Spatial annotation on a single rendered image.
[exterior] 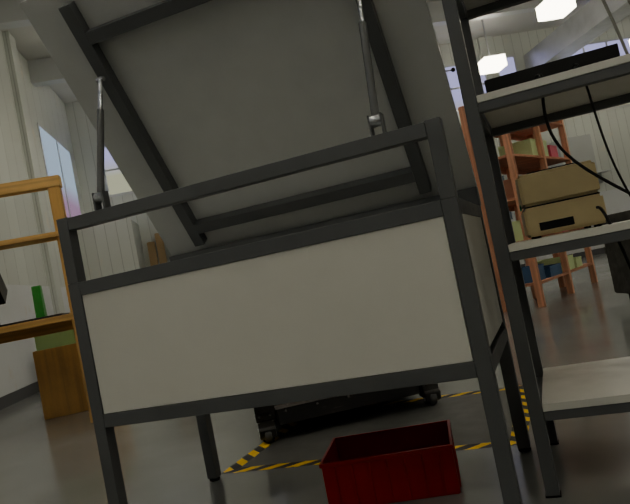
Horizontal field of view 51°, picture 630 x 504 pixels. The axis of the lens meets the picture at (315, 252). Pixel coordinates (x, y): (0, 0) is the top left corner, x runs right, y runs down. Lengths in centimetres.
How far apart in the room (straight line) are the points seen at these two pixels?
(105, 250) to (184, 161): 1017
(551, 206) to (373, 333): 62
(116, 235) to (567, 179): 1100
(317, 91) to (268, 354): 84
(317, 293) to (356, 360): 20
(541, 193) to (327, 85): 72
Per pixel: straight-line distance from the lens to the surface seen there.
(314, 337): 175
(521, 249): 179
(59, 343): 570
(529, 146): 725
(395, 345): 169
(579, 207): 194
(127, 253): 1242
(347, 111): 214
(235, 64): 215
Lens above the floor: 67
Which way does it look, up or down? 2 degrees up
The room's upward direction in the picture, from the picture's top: 11 degrees counter-clockwise
